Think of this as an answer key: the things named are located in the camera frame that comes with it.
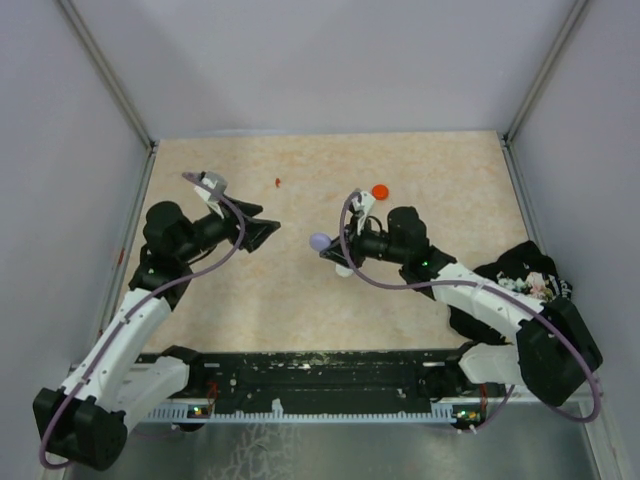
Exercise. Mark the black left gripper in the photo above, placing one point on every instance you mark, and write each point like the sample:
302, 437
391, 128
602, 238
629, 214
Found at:
256, 231

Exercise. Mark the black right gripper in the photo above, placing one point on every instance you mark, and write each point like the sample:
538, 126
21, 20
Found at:
355, 240

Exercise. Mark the purple round charging case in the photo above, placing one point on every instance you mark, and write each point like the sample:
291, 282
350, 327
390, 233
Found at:
319, 241

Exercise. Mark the white round charging case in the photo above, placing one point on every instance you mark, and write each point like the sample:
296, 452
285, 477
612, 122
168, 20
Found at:
343, 271

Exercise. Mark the orange round charging case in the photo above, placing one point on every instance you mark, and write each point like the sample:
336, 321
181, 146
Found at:
380, 192

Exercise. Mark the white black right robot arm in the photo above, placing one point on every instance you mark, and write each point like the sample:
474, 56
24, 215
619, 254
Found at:
546, 346

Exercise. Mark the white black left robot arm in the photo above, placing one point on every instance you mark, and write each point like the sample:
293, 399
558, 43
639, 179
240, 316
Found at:
88, 419

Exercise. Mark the black floral cloth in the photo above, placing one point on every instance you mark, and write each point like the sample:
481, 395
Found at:
522, 269

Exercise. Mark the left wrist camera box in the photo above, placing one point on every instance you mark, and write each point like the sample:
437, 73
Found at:
210, 186

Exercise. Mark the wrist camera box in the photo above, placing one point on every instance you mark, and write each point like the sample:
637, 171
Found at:
361, 206
210, 186

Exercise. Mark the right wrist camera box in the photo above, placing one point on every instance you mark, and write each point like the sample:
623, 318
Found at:
361, 206

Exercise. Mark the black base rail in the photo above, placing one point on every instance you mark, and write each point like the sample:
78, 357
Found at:
331, 382

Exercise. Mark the aluminium frame post left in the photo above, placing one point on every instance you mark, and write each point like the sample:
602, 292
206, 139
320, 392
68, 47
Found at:
106, 72

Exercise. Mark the aluminium frame post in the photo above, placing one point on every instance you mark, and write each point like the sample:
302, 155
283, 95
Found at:
106, 72
562, 39

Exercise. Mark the aluminium frame post right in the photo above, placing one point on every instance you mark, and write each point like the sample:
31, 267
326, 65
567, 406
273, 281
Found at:
562, 39

